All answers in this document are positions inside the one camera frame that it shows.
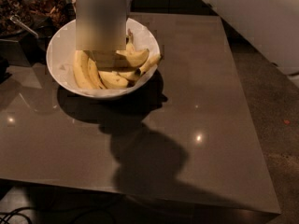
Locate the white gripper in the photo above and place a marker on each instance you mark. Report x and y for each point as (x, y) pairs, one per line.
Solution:
(101, 23)

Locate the large curved yellow banana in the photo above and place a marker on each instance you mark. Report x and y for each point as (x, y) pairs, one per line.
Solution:
(127, 59)

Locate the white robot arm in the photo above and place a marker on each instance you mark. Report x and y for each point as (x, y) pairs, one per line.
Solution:
(271, 26)

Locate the upper left green-yellow banana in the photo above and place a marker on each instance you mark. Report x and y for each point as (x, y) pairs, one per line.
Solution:
(94, 75)

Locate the bottom middle yellow banana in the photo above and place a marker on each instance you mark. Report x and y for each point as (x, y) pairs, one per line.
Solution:
(113, 81)

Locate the left yellow banana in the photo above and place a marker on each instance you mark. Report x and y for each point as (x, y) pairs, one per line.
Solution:
(80, 70)

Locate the small right yellow banana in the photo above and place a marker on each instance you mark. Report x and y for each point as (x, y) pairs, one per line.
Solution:
(130, 75)

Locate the far right yellow banana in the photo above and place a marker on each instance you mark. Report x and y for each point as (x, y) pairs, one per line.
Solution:
(155, 59)

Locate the white bowl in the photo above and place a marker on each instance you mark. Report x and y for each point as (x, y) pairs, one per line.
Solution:
(61, 54)

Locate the tray of brown snacks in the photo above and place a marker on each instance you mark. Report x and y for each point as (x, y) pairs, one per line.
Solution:
(56, 10)

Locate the metal spoon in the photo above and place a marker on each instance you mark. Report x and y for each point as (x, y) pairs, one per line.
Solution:
(15, 19)

